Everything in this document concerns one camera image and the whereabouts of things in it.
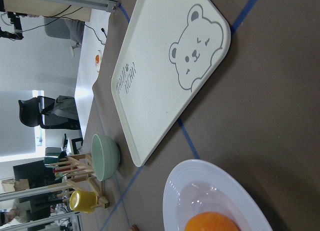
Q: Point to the black office chair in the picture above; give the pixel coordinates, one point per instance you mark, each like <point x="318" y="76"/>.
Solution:
<point x="49" y="113"/>

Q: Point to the dark green mug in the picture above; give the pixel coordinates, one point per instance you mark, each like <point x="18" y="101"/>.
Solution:
<point x="54" y="157"/>

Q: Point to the cream bear tray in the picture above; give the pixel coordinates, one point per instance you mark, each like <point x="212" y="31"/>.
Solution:
<point x="170" y="49"/>

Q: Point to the yellow mug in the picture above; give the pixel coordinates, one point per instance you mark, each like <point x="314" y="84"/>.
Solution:
<point x="83" y="201"/>

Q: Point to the white round plate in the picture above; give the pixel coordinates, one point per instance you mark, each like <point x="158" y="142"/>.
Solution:
<point x="196" y="186"/>

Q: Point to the green ceramic bowl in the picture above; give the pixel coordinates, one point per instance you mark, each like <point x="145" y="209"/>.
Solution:
<point x="105" y="156"/>

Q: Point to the orange fruit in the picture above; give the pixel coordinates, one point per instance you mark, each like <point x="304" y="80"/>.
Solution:
<point x="210" y="221"/>

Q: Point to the wooden dish rack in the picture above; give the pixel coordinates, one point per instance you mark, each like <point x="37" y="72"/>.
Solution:
<point x="78" y="175"/>

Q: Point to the fried egg toy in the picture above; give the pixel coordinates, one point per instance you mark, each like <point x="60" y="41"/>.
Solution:
<point x="98" y="60"/>

